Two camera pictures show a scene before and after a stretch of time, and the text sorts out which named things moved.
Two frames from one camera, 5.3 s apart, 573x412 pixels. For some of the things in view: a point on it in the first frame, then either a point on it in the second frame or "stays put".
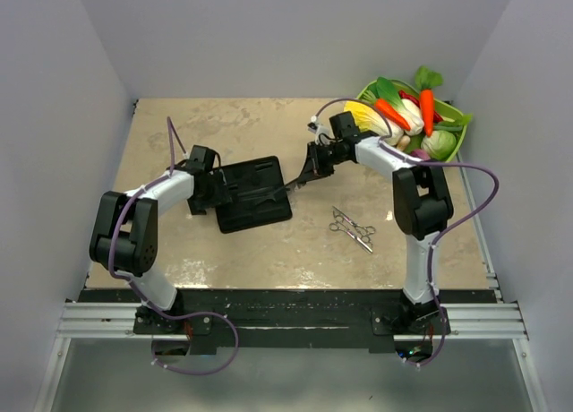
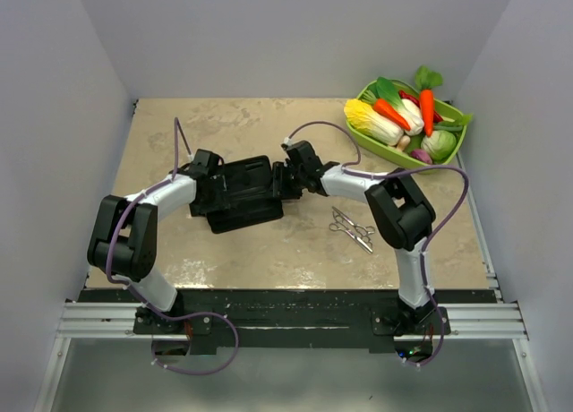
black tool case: [258, 193] stays put
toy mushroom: [404, 141] stays put
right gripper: [313, 167] to [279, 184]
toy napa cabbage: [370, 120] stays put
